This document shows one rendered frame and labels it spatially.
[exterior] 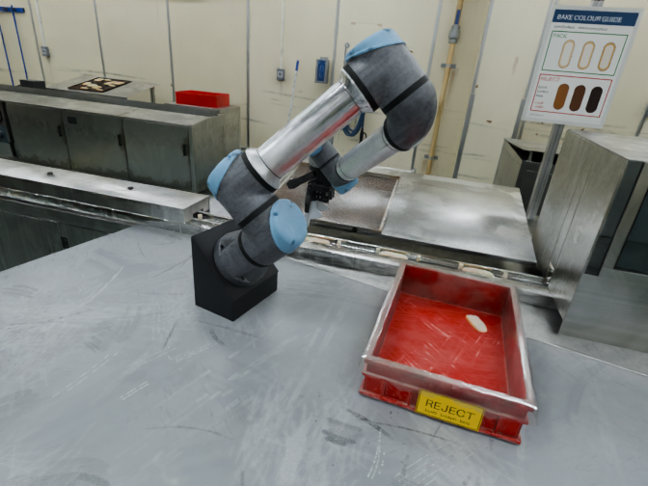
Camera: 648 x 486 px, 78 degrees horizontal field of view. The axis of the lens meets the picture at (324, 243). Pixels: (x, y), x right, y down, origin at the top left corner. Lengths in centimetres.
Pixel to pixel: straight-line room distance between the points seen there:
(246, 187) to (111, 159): 383
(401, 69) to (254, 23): 468
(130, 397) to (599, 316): 114
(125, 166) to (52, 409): 380
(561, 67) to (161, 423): 193
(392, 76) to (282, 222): 38
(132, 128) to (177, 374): 366
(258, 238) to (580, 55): 160
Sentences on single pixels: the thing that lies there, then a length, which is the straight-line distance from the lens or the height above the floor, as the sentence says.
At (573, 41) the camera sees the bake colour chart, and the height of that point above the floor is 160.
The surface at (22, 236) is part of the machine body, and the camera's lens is 219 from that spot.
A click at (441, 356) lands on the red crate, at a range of 104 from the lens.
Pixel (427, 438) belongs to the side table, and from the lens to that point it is 86.
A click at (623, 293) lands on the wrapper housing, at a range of 126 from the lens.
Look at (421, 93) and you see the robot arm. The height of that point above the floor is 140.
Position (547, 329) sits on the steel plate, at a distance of 129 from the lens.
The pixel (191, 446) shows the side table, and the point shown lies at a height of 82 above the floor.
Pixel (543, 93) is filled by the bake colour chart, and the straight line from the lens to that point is 208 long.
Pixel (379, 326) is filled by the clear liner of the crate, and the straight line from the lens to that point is 91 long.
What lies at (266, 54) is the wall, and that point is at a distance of 543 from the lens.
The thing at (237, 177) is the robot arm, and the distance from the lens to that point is 92.
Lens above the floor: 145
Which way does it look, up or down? 25 degrees down
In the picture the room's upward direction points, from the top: 5 degrees clockwise
